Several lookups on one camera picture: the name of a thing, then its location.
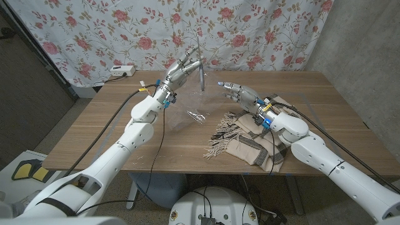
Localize yellow black floor object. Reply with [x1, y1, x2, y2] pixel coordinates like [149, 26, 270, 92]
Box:
[11, 158, 57, 184]

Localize black backdrop frame pole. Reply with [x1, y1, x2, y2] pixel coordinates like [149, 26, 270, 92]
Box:
[0, 0, 79, 101]

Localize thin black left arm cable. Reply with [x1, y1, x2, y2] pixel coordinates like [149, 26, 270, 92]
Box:
[74, 106, 166, 216]

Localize grey metal table leg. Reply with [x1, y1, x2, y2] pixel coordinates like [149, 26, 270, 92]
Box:
[284, 174, 306, 216]

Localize white power strip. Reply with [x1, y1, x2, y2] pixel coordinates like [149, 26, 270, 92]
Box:
[109, 64, 137, 78]

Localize beige plaid fringed scarf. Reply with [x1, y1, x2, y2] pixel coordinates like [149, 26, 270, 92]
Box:
[202, 92, 301, 173]

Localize floral print backdrop curtain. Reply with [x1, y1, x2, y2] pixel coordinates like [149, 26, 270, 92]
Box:
[6, 0, 335, 88]

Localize grey chair under table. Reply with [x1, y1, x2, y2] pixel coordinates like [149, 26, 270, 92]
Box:
[126, 172, 188, 209]

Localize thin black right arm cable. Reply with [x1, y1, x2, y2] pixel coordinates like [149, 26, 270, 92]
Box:
[267, 127, 276, 176]

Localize yellow grey handled scissors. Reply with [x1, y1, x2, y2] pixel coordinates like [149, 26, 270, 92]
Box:
[196, 33, 206, 93]

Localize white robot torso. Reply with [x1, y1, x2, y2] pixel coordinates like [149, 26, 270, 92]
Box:
[0, 216, 128, 225]

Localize white floor panel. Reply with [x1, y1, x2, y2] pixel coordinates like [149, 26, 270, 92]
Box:
[0, 149, 91, 216]

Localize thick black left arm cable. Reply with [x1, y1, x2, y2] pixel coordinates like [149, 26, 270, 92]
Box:
[62, 83, 159, 178]

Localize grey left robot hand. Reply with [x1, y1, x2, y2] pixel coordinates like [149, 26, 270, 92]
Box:
[154, 46, 204, 109]

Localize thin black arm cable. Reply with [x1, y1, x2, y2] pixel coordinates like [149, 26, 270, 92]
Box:
[267, 127, 276, 176]
[74, 106, 166, 216]

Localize black power adapter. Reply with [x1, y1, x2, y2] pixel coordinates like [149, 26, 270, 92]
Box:
[264, 209, 288, 225]

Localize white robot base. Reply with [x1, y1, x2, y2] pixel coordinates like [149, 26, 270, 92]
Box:
[167, 186, 259, 225]

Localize black power strip cord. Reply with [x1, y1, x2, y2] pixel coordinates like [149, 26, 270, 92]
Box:
[104, 73, 128, 84]

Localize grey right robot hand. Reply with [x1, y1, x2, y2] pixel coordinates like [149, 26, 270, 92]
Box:
[217, 81, 274, 121]

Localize clear plastic bag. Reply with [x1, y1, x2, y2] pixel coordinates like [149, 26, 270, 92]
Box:
[161, 67, 226, 131]

